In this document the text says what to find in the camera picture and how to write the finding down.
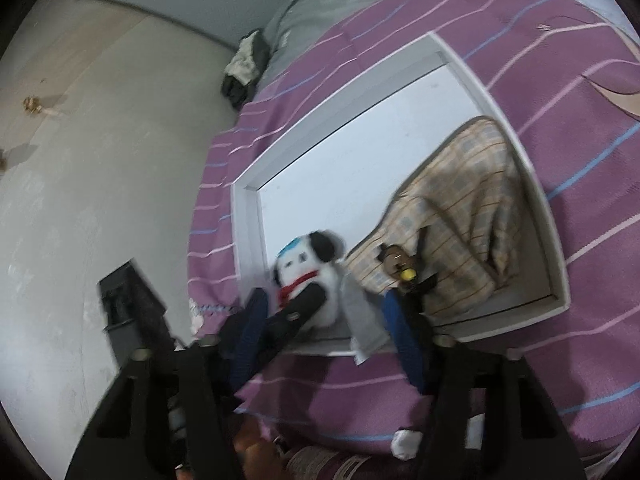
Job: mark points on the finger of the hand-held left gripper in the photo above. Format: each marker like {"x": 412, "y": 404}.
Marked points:
{"x": 297, "y": 312}

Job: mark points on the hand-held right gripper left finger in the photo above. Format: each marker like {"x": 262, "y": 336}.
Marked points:
{"x": 250, "y": 340}

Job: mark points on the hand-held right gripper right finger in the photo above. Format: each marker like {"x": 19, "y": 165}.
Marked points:
{"x": 402, "y": 340}

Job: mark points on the white black plush dog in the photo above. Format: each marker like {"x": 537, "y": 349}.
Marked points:
{"x": 300, "y": 265}

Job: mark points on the beige plaid cloth bag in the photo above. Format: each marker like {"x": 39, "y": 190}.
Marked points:
{"x": 465, "y": 200}

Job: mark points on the white shallow box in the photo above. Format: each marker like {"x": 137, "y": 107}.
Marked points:
{"x": 350, "y": 160}

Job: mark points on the white sock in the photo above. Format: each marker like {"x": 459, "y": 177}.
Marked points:
{"x": 406, "y": 444}

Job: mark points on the purple white rolled towel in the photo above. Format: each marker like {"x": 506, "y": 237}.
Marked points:
{"x": 325, "y": 465}

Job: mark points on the dark grey white garment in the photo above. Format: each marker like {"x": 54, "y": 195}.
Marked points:
{"x": 245, "y": 65}

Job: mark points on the purple striped blanket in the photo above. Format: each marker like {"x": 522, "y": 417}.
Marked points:
{"x": 575, "y": 85}

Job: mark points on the small brown wall hook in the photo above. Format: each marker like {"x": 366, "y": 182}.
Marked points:
{"x": 35, "y": 105}

